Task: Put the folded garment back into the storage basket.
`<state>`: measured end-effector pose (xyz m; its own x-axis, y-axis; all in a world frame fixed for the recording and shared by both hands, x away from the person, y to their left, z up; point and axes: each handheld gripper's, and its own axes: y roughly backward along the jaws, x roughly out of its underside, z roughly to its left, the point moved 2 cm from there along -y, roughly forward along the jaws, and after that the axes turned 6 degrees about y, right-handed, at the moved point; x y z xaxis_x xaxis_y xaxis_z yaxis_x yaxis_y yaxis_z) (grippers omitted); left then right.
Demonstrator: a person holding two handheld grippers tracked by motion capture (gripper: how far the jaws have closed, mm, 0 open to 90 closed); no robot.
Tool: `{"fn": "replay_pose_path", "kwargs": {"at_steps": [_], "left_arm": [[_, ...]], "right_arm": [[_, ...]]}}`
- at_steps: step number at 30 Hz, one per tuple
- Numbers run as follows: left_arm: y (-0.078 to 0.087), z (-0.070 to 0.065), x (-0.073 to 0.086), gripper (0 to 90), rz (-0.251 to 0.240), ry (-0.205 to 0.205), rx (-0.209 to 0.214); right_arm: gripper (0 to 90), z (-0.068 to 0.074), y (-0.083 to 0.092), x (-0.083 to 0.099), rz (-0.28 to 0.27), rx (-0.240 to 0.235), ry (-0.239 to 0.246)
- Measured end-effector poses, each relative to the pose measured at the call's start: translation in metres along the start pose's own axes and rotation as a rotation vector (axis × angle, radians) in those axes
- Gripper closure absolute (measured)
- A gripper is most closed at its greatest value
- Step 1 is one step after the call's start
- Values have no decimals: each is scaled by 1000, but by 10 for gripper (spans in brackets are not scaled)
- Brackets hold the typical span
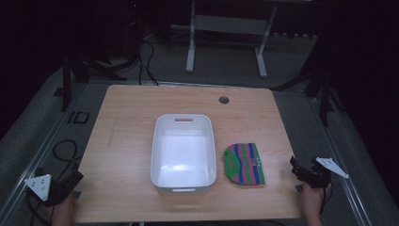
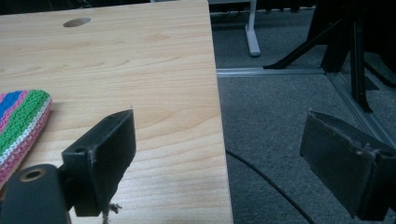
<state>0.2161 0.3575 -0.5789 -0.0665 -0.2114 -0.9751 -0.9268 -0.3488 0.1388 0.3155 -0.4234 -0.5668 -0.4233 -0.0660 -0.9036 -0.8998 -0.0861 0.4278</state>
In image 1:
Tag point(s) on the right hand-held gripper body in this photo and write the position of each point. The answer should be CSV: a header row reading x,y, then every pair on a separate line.
x,y
320,174

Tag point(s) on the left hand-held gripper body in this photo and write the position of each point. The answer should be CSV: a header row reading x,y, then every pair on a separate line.
x,y
40,186

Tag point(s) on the person's right hand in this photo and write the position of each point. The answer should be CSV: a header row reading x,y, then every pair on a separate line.
x,y
315,197

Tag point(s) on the person's left hand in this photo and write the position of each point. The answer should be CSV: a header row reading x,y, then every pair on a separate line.
x,y
64,209

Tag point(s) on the striped knit hat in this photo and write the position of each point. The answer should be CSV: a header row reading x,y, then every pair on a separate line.
x,y
244,164

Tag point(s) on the black tripod stand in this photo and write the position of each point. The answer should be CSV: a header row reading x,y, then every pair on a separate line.
x,y
81,69
323,84

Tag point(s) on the white plastic bin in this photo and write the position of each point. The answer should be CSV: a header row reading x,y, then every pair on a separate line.
x,y
183,157

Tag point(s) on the metal floor rail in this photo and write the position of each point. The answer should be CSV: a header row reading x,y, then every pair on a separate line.
x,y
37,157
342,163

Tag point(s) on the white desk frame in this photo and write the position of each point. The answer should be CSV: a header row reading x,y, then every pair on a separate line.
x,y
230,25

